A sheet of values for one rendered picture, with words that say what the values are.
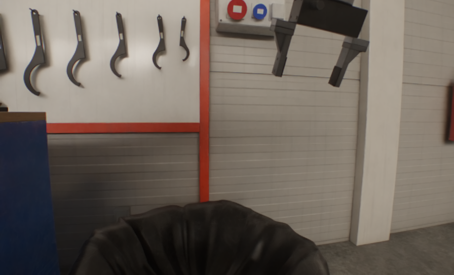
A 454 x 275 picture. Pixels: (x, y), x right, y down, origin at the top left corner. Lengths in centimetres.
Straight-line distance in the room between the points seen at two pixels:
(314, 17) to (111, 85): 114
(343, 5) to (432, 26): 198
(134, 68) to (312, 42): 112
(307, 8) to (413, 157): 193
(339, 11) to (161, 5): 112
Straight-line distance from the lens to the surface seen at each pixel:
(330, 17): 49
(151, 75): 136
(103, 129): 139
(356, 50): 55
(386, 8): 201
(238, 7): 133
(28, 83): 151
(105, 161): 146
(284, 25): 46
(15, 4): 168
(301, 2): 47
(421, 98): 228
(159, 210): 72
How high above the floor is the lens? 94
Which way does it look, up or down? 5 degrees down
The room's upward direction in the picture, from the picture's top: 1 degrees clockwise
